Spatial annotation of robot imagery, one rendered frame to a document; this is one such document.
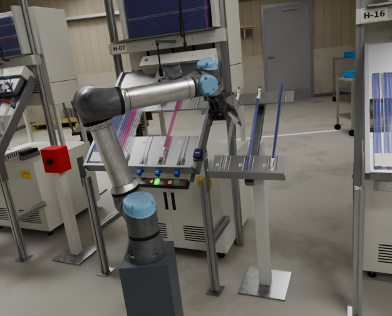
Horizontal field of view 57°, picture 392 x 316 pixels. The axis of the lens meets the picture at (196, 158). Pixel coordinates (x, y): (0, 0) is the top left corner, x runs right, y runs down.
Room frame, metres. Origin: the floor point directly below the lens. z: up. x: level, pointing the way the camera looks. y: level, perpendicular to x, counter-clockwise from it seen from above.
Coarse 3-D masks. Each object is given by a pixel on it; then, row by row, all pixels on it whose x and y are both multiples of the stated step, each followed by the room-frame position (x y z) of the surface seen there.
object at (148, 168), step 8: (88, 168) 1.97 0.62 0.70; (96, 168) 1.95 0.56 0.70; (104, 168) 1.92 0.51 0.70; (136, 168) 1.83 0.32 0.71; (144, 168) 1.80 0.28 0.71; (152, 168) 1.78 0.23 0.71; (160, 168) 1.76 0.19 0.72; (168, 168) 1.74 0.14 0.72; (176, 168) 1.72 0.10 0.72; (184, 168) 1.70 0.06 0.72
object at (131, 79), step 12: (132, 72) 2.41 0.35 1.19; (120, 84) 2.37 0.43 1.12; (132, 84) 2.32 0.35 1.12; (144, 84) 2.28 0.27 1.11; (144, 108) 2.13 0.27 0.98; (156, 108) 2.09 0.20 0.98; (168, 108) 2.05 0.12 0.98; (180, 108) 2.02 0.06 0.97; (192, 108) 1.98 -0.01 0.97; (204, 108) 1.96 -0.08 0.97
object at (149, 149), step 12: (132, 144) 1.96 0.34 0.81; (144, 144) 1.92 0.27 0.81; (156, 144) 1.89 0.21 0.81; (168, 144) 1.86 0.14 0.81; (180, 144) 1.83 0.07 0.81; (192, 144) 1.80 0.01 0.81; (132, 156) 1.89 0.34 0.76; (144, 156) 1.86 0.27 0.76; (156, 156) 1.83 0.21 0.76; (168, 156) 1.80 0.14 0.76; (180, 156) 1.78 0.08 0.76; (192, 156) 1.75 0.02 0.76
